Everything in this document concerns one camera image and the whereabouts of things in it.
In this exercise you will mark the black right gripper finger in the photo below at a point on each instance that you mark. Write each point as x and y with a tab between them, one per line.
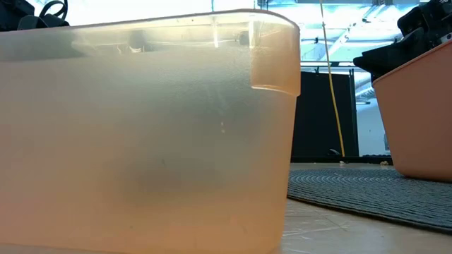
392	56

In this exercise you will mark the orange translucent plastic bin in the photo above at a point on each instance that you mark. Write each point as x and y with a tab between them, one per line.
141	141

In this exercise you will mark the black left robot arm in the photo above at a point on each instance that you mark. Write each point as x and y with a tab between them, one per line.
10	14

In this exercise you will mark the orange opaque plastic bin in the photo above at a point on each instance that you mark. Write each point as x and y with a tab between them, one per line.
420	123

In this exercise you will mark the black computer case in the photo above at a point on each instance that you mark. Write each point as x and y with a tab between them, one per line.
314	116

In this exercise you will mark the round grey woven mat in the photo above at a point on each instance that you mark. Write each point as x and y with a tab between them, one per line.
370	197

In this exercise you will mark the black aluminium table frame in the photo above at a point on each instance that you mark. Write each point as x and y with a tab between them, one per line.
318	159

